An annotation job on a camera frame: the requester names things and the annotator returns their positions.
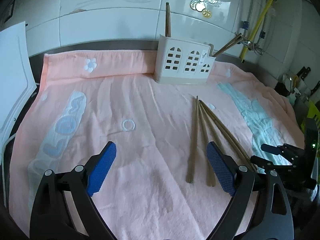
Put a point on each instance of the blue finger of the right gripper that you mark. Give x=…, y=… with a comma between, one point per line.
x=271, y=149
x=262, y=163

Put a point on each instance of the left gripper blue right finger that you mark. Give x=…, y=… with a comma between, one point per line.
x=271, y=217

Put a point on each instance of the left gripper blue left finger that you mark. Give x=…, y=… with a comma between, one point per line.
x=50, y=215

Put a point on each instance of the wooden chopstick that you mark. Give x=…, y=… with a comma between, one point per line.
x=228, y=136
x=228, y=45
x=210, y=174
x=193, y=144
x=231, y=43
x=213, y=129
x=167, y=20

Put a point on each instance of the green dish rack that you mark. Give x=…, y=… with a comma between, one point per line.
x=313, y=113

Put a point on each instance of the metal water valve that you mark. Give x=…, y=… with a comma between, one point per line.
x=257, y=49

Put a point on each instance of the pink towel with blue pattern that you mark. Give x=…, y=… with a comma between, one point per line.
x=88, y=98

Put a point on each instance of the water valve with red cap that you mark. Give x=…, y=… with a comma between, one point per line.
x=247, y=44

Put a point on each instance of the white plastic utensil holder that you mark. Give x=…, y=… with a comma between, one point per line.
x=183, y=61

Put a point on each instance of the white cutting board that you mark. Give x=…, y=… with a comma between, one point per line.
x=17, y=80

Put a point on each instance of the black handled knife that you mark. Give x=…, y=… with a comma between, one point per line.
x=302, y=74

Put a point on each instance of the wall socket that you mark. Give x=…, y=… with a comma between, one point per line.
x=9, y=12

